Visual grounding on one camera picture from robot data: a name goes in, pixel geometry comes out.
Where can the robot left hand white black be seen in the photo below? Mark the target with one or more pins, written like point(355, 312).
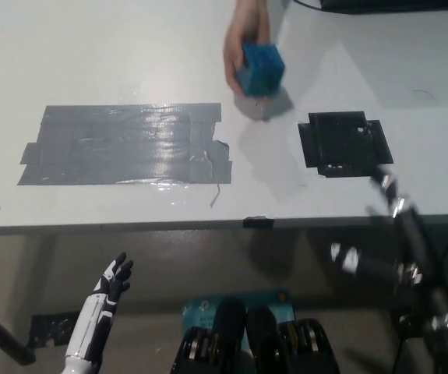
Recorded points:
point(91, 319)

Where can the person's bare hand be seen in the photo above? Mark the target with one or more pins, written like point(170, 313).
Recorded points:
point(235, 35)

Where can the robot right hand white black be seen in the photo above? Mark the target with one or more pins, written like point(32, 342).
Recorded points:
point(414, 241)

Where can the blue rubik's cube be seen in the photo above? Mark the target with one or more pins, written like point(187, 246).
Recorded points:
point(262, 70)

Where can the black robot body teal top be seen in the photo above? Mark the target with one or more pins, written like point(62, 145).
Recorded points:
point(255, 343)

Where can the black tape patch on floor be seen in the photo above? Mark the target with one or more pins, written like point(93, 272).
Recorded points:
point(50, 331)

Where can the black table leg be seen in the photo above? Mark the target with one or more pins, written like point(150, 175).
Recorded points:
point(1, 339)

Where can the black tape square patch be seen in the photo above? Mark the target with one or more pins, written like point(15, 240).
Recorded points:
point(340, 144)

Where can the small black tape strip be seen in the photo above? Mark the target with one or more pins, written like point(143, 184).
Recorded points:
point(258, 222)

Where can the black flat device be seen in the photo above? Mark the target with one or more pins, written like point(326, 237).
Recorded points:
point(395, 5)

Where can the grey duct tape patch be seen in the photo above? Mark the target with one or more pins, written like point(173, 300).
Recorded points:
point(126, 144)

